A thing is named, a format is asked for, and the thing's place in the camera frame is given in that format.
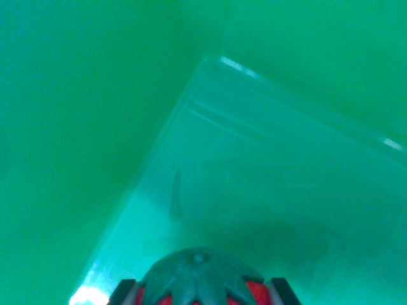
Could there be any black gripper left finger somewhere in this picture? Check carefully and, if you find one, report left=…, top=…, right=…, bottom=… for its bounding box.
left=108, top=278, right=141, bottom=305

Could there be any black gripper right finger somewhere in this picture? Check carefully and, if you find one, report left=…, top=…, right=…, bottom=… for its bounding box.
left=265, top=277, right=301, bottom=305

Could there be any red toy strawberry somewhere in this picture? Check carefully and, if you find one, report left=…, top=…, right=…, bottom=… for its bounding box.
left=133, top=246, right=273, bottom=305

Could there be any green plastic bin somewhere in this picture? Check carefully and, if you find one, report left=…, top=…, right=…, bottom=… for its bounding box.
left=0, top=0, right=407, bottom=305

